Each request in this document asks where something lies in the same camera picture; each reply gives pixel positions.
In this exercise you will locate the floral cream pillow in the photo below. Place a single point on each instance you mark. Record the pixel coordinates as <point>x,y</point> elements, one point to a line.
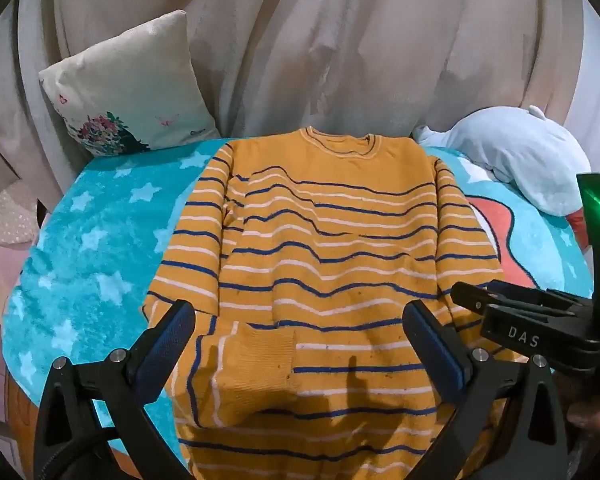
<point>130,105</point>

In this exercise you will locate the beige curtain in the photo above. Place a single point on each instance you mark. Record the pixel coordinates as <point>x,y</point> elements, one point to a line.
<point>300,45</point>

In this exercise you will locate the yellow striped sweater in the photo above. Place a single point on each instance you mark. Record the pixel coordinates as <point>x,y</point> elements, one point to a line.
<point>325,270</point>

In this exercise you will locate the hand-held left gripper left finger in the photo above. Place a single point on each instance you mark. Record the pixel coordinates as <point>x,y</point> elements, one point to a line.
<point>167,347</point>

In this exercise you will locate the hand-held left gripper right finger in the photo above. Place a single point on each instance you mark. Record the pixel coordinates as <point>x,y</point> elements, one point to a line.
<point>432,347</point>

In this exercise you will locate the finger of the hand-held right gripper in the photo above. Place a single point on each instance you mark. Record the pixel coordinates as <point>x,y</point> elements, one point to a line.
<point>540,297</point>
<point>467,297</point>

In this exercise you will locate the person's right hand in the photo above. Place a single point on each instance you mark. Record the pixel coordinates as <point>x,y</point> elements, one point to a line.
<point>587,415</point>

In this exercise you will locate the turquoise printed blanket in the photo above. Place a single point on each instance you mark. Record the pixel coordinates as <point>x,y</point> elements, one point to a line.
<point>95,240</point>

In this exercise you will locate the pink dotted cloth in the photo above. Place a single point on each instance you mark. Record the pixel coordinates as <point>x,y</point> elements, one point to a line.
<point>12,215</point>

